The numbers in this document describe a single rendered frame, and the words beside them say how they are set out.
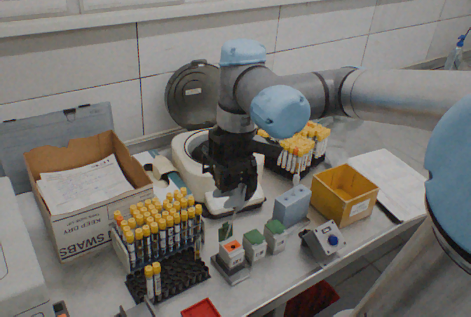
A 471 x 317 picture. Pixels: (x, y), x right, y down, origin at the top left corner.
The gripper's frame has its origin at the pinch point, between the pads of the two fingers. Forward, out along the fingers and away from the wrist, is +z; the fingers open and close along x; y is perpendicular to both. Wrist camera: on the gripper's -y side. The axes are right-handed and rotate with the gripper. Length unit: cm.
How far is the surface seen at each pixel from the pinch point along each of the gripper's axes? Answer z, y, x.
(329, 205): 15.6, -32.2, 0.4
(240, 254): 14.4, -0.6, 1.8
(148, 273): 10.0, 20.3, -1.5
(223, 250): 13.7, 2.3, -0.8
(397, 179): 19, -64, 1
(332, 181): 16.2, -41.4, -6.8
